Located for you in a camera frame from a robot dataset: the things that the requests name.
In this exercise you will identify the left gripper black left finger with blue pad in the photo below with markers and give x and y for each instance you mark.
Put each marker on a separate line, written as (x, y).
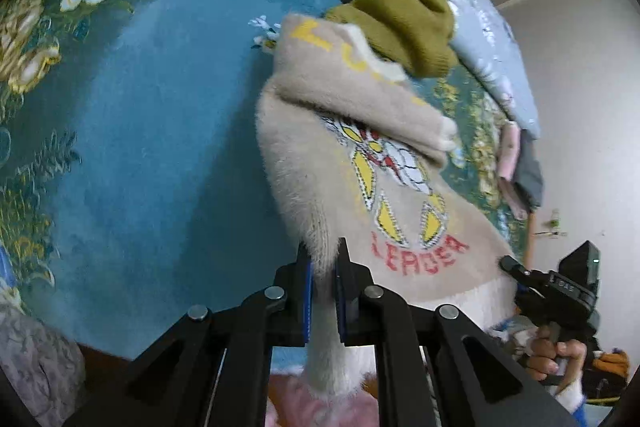
(210, 368)

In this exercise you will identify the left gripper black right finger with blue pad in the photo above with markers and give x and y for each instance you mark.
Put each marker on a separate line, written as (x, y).
(435, 367)

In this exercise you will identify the beige knit sweater with emblem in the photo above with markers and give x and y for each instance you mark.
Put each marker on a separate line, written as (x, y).
(354, 159)

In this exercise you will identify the person's right hand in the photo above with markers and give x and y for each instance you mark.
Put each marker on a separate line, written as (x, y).
(565, 358)

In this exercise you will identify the pink plush garment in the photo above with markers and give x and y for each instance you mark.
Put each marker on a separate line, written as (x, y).
(291, 403)

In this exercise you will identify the grey patterned pillow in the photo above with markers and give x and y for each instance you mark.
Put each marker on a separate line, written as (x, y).
(46, 369)

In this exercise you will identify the pink cloth at bed edge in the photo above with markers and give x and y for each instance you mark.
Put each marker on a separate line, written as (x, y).
(507, 159)

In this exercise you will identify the teal floral bed blanket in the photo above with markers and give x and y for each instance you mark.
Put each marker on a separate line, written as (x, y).
(131, 180)

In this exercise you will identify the olive green knit garment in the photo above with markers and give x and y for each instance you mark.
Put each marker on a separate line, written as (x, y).
(413, 33)

